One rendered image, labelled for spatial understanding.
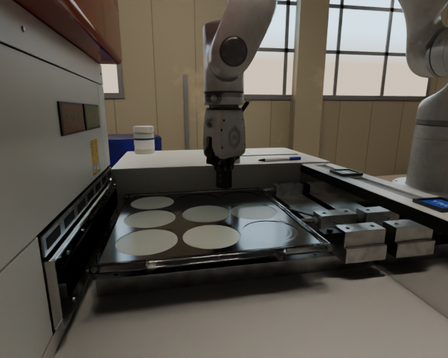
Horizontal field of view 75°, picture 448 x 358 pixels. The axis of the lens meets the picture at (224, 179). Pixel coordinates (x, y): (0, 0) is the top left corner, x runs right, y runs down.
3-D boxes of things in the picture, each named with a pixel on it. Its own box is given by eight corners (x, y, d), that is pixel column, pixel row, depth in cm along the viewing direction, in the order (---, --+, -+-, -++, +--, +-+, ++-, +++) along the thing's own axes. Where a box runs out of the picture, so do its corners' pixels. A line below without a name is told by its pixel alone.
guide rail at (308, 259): (97, 297, 47) (94, 280, 46) (99, 289, 49) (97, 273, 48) (372, 266, 56) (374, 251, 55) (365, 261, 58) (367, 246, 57)
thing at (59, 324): (50, 332, 36) (39, 261, 33) (112, 212, 78) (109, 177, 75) (65, 330, 36) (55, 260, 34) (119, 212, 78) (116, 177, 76)
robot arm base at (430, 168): (436, 178, 93) (447, 119, 88) (492, 199, 75) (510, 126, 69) (377, 180, 92) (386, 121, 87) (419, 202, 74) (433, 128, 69)
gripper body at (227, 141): (223, 102, 55) (223, 160, 58) (252, 103, 63) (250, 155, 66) (194, 103, 60) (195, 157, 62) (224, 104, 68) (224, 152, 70)
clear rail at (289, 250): (87, 277, 40) (87, 268, 39) (90, 272, 41) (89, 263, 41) (335, 252, 47) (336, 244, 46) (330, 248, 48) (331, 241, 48)
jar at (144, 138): (134, 154, 100) (131, 126, 98) (135, 152, 107) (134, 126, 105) (154, 154, 102) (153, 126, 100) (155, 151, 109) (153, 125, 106)
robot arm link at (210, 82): (249, 91, 57) (240, 94, 66) (250, 16, 54) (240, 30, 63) (205, 90, 55) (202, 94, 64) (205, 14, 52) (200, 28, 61)
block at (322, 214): (320, 229, 58) (321, 215, 58) (312, 223, 62) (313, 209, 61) (356, 226, 60) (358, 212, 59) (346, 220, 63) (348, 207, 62)
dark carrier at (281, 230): (98, 267, 41) (98, 263, 41) (127, 198, 74) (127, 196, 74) (321, 246, 48) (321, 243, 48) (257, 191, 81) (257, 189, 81)
